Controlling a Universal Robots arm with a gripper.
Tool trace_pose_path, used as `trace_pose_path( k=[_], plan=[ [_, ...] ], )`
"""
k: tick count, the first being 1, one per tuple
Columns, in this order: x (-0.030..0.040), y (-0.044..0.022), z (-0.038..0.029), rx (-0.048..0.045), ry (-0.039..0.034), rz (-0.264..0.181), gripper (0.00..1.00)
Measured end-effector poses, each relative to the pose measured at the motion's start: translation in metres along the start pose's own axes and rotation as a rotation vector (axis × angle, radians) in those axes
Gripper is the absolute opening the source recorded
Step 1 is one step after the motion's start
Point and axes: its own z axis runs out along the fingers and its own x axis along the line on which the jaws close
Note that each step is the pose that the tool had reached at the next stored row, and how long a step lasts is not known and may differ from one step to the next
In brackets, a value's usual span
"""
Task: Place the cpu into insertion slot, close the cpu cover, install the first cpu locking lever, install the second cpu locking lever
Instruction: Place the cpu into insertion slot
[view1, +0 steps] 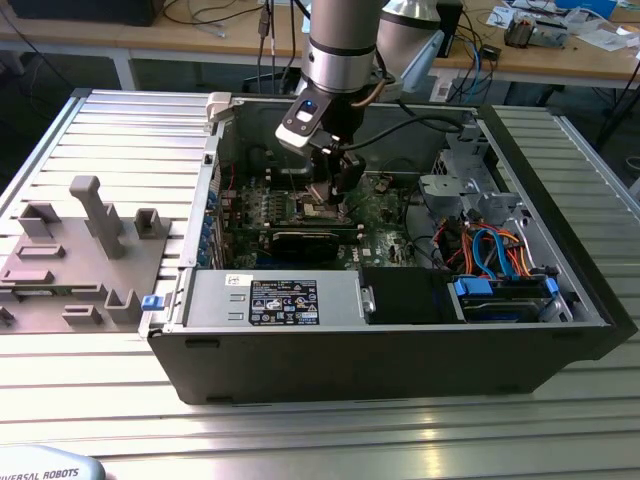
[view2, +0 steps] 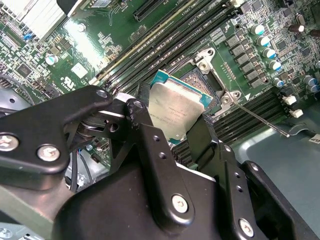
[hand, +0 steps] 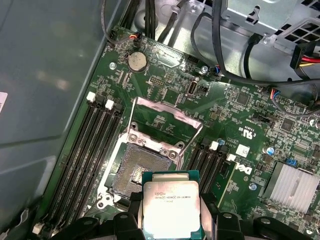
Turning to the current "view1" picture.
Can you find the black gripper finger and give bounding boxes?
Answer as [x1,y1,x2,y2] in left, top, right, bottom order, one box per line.
[329,149,369,205]
[308,147,334,187]

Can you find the black drive bay cover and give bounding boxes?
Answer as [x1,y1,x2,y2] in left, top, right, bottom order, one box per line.
[359,267,454,326]

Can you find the green motherboard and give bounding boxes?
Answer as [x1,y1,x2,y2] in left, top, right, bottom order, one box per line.
[219,172,416,269]

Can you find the black graphics card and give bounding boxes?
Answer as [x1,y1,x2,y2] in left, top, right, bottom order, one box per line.
[269,229,341,261]

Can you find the silver metal drive cage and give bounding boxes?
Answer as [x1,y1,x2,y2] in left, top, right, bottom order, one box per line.
[418,122,532,236]

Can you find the pale blue tilted panel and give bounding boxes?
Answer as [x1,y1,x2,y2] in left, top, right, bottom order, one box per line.
[401,28,446,95]

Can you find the beige case release latch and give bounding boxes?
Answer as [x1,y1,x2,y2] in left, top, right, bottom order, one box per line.
[205,92,234,124]

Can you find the grey power supply unit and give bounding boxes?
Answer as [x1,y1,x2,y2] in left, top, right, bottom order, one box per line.
[182,269,364,329]

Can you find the white printed leaflet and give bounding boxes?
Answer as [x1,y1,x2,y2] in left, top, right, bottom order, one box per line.
[488,4,516,29]

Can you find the black and grey PC case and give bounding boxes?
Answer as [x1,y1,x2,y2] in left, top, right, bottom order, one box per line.
[137,92,639,406]

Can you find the copper heatsink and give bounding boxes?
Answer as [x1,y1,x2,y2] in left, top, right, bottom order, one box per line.
[503,13,534,50]

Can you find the hard disk in blue carrier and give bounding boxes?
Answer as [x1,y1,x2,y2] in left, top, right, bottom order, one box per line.
[447,276,560,325]

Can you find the grey metal device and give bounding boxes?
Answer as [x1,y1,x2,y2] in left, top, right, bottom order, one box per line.
[529,17,570,50]

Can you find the grey parts rack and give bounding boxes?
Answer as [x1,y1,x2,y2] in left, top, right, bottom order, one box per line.
[0,174,174,334]

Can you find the blue cardboard box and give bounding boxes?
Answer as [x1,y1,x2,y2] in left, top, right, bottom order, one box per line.
[554,0,619,17]

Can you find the large black box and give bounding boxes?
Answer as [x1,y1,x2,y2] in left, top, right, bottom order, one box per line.
[8,0,164,27]

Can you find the grey Universal Robots pendant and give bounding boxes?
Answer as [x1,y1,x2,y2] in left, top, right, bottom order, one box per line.
[0,443,107,480]

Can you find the metal locking lever wire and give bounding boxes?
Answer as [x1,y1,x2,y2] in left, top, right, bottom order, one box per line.
[283,155,302,209]
[348,191,376,219]

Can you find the metal socket cover frame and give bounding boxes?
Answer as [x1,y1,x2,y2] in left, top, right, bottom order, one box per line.
[342,174,375,219]

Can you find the black cable bundle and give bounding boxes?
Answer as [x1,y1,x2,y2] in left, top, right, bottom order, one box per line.
[402,187,444,271]

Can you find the black camera cable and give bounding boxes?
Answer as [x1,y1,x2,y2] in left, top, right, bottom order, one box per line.
[343,97,479,151]

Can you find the blue flat data cable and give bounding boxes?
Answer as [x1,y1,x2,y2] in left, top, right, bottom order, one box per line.
[472,227,517,281]

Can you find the orange and red wire bundle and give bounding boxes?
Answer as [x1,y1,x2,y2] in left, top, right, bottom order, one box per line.
[433,222,534,279]

